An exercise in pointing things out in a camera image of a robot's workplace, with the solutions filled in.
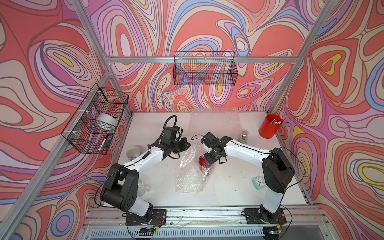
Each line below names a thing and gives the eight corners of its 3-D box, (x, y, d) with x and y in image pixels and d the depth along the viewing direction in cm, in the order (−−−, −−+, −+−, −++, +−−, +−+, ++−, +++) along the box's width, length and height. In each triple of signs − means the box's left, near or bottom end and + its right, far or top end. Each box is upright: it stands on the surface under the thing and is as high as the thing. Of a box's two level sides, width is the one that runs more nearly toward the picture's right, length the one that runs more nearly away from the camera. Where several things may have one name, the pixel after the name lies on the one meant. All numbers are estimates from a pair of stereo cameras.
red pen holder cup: (260, 138, 107) (268, 125, 96) (256, 127, 114) (263, 114, 103) (275, 138, 107) (285, 125, 96) (271, 127, 114) (279, 114, 103)
